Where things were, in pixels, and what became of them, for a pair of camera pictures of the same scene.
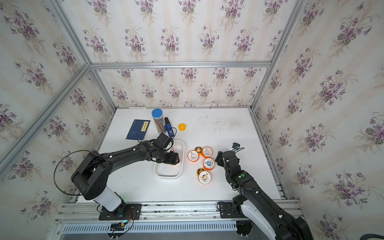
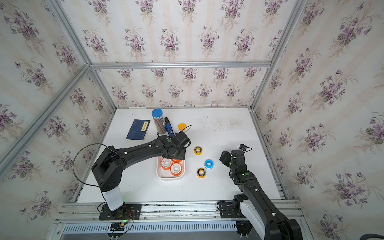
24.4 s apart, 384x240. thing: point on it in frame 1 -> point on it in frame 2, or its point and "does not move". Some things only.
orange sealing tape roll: (193, 156) -> (176, 169)
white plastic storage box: (165, 171) does not move
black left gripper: (171, 160) -> (183, 155)
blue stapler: (169, 127) does not move
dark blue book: (138, 129) does not move
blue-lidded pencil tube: (157, 114) does not move
